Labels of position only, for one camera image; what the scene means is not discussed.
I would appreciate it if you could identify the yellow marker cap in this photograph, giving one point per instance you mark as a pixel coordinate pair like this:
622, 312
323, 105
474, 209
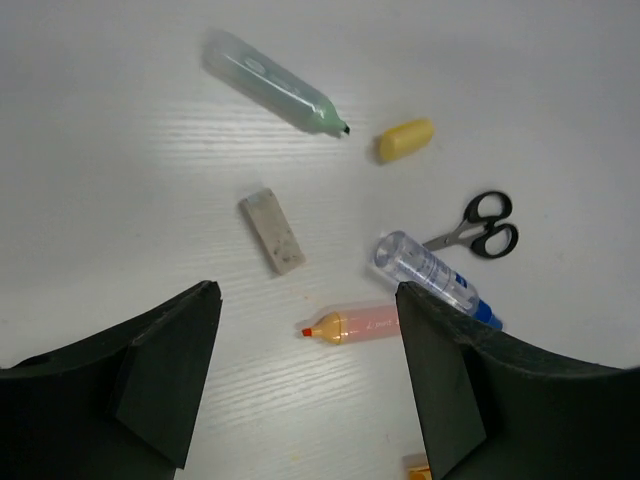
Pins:
404, 140

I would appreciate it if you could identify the grey worn eraser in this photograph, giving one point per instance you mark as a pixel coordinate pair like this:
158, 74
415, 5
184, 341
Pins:
266, 218

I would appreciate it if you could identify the yellow eraser block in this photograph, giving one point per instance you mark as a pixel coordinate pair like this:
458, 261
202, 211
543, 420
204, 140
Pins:
416, 467

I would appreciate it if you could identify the clear spray bottle blue cap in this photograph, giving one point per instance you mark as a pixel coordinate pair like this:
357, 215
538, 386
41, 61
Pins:
403, 259

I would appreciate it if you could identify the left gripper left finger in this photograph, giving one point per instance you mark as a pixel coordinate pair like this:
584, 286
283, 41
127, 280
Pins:
120, 404

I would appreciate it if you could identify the orange highlighter marker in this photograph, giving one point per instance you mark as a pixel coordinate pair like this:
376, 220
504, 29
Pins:
355, 325

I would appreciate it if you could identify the black handled scissors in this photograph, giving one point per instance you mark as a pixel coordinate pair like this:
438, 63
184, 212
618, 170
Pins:
476, 230

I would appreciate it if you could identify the green highlighter marker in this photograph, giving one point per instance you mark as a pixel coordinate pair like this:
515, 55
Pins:
254, 74

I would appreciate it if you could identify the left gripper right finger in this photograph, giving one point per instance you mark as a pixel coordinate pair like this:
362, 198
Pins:
491, 406

